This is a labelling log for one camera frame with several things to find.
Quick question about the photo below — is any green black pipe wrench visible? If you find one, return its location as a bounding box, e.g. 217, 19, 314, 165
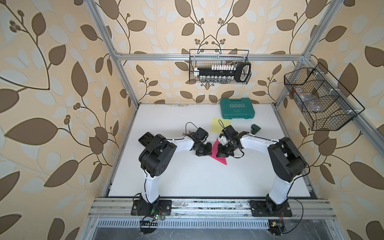
251, 124, 261, 135

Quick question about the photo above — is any aluminium front rail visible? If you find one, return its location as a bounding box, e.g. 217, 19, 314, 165
88, 198, 337, 220

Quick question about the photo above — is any black flat tray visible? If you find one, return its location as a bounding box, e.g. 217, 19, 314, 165
139, 132, 155, 148

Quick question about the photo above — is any plastic bag in basket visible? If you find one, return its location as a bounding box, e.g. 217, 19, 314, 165
295, 88, 323, 113

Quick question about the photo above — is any black socket holder tool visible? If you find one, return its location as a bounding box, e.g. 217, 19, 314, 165
192, 62, 252, 84

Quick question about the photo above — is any yellow square paper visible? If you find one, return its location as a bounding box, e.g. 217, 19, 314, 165
210, 117, 232, 134

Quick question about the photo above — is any black wire basket wall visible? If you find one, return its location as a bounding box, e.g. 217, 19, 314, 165
284, 63, 365, 131
189, 49, 252, 85

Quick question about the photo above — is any pink square paper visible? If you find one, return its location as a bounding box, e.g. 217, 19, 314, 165
210, 139, 227, 165

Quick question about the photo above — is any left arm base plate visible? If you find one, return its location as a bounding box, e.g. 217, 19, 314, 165
131, 199, 172, 216

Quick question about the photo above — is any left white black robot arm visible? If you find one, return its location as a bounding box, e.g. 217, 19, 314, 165
139, 128, 212, 204

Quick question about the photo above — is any green tool case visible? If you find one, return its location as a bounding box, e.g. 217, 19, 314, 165
220, 98, 255, 120

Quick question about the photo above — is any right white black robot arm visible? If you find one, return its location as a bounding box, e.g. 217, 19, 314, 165
217, 126, 308, 206

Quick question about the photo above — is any black wire basket back wall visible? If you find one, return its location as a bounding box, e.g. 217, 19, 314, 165
189, 49, 252, 85

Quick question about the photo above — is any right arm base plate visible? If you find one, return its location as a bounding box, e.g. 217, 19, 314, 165
249, 200, 293, 218

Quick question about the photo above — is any black wire basket right wall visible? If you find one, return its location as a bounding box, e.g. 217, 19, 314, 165
284, 63, 365, 131

